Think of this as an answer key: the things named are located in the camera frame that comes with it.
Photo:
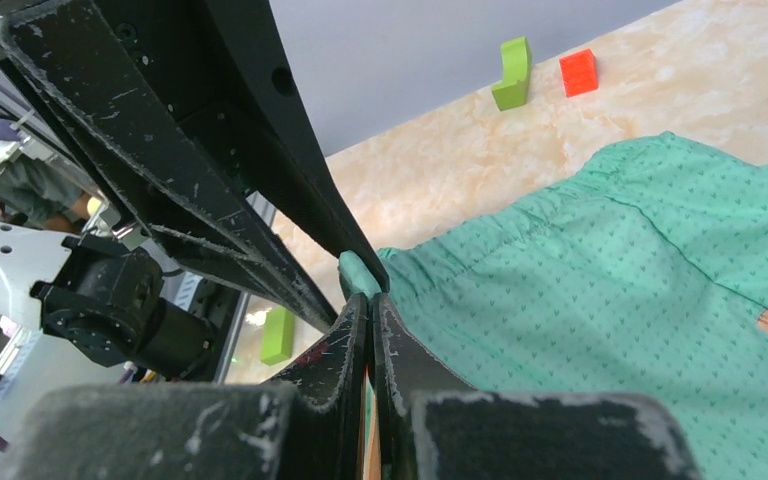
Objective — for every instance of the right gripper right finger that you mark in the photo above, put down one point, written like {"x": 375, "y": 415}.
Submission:
{"x": 435, "y": 425}

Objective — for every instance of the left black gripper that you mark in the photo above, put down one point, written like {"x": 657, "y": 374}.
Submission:
{"x": 169, "y": 107}

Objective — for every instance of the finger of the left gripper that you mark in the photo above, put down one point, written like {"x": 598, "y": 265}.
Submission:
{"x": 288, "y": 167}

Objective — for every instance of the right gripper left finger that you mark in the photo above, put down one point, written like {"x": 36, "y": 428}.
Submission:
{"x": 305, "y": 422}

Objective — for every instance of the teal and orange jacket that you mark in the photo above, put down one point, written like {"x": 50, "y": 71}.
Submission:
{"x": 646, "y": 271}

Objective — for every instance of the lime green curved block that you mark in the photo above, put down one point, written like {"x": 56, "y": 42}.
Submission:
{"x": 512, "y": 90}

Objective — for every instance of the red block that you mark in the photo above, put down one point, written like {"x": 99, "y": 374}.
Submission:
{"x": 579, "y": 73}

